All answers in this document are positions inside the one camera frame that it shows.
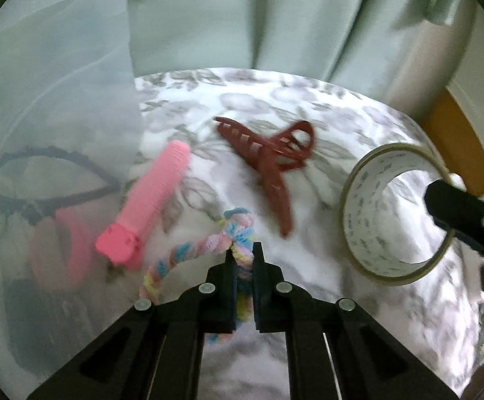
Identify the pink hair roller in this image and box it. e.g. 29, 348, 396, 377
95, 141, 192, 271

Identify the pastel braided hair tie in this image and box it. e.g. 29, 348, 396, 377
142, 206, 255, 344

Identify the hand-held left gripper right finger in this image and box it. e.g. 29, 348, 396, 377
252, 242, 461, 400

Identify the black lace headband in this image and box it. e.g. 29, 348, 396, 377
0, 146, 122, 226

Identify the green curtain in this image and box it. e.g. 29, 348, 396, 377
129, 0, 476, 105

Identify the clear tape roll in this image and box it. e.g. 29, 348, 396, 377
342, 142, 457, 286

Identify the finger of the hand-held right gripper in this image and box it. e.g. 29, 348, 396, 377
424, 179, 484, 267

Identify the translucent plastic container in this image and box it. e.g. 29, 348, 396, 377
0, 0, 147, 384

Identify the dark red claw clip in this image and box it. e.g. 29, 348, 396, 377
214, 117, 317, 237

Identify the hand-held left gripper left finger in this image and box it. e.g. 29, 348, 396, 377
27, 250, 238, 400

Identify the orange wooden board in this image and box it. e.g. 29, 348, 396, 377
421, 89, 484, 196

